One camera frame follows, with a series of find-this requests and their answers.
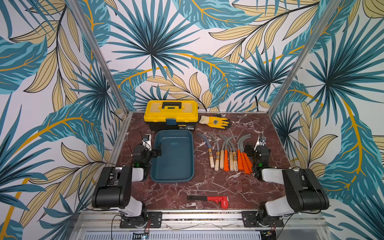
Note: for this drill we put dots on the teal plastic tray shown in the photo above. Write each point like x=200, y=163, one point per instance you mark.
x=176, y=163

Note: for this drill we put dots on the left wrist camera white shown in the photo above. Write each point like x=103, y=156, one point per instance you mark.
x=147, y=141

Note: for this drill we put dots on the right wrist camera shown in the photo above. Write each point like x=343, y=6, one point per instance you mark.
x=261, y=141

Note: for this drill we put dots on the yellow work glove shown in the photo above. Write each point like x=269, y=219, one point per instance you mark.
x=215, y=122

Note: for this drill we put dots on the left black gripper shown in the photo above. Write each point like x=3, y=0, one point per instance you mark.
x=153, y=151

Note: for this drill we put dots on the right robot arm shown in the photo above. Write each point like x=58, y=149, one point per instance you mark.
x=303, y=191

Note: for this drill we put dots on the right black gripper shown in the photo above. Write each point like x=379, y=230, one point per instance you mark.
x=250, y=150

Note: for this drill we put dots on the red black pipe wrench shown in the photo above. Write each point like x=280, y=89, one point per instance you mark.
x=222, y=200

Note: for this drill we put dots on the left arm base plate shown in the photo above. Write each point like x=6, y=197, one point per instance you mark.
x=141, y=220

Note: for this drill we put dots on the wooden sickle blue sheath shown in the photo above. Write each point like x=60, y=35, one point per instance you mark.
x=211, y=159

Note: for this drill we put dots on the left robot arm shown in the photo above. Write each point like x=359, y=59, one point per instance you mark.
x=113, y=189

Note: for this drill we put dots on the aluminium front rail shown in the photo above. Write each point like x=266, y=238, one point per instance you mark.
x=179, y=220

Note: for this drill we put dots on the yellow black toolbox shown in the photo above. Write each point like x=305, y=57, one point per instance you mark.
x=171, y=115

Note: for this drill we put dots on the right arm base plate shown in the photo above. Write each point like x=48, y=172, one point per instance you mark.
x=254, y=219

